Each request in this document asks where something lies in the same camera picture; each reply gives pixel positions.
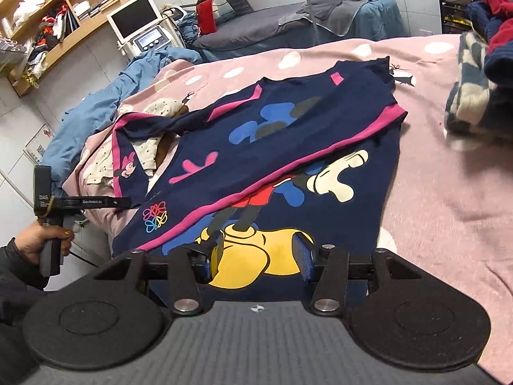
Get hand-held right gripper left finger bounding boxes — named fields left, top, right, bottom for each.
left=94, top=244, right=221, bottom=316

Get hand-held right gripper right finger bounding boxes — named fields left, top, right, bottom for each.
left=292, top=234, right=424, bottom=316

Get navy cartoon print sweater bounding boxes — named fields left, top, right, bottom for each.
left=110, top=58, right=409, bottom=310

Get person's left forearm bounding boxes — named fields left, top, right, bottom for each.
left=0, top=236, right=49, bottom=326

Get red black clothes pile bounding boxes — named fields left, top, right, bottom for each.
left=32, top=3, right=72, bottom=49

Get person's left hand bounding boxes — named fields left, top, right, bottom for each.
left=18, top=224, right=75, bottom=264

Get white black-dotted garment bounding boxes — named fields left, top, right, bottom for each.
left=82, top=98, right=190, bottom=187

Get blue duvet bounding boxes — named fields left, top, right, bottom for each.
left=40, top=46, right=202, bottom=188

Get pink polka dot blanket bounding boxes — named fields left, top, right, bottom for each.
left=60, top=34, right=513, bottom=370

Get white monitor device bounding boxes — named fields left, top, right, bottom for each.
left=106, top=0, right=174, bottom=55

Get white cloth bundle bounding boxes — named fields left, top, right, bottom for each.
left=12, top=0, right=49, bottom=29

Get red bag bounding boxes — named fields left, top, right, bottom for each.
left=195, top=0, right=218, bottom=35

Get dark grey massage bed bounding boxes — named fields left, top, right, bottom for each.
left=188, top=0, right=410, bottom=63

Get black chair back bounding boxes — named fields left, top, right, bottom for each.
left=196, top=0, right=256, bottom=17

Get blue white checkered garment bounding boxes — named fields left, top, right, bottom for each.
left=444, top=31, right=513, bottom=142

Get teal bed sheet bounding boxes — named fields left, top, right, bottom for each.
left=329, top=0, right=410, bottom=47

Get grey towel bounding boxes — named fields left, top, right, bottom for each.
left=278, top=0, right=396, bottom=35

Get navy red garment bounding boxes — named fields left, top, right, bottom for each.
left=467, top=0, right=513, bottom=86

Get black metal rack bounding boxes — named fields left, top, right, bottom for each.
left=435, top=0, right=513, bottom=38

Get black cable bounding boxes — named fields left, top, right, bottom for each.
left=66, top=249, right=99, bottom=269

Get wall sticker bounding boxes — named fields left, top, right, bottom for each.
left=23, top=126, right=55, bottom=162

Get wooden wall shelf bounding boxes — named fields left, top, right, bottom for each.
left=0, top=0, right=167, bottom=98

